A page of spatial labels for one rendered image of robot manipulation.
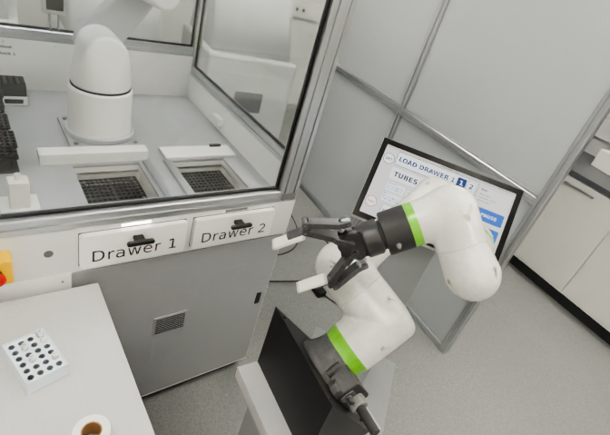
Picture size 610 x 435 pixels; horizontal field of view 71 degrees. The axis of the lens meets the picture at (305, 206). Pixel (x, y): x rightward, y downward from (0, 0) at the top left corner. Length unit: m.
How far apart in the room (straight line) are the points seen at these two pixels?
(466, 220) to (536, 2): 1.59
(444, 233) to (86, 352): 0.87
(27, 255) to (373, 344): 0.87
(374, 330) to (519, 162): 1.41
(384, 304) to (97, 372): 0.68
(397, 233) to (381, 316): 0.24
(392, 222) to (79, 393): 0.77
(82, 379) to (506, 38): 2.14
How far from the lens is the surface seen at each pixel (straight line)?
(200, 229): 1.35
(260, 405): 1.14
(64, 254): 1.29
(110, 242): 1.27
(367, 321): 1.02
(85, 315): 1.27
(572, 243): 3.57
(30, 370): 1.14
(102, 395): 1.13
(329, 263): 1.02
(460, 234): 0.86
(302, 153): 1.41
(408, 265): 1.72
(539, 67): 2.24
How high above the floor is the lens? 1.70
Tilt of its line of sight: 30 degrees down
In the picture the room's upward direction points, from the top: 18 degrees clockwise
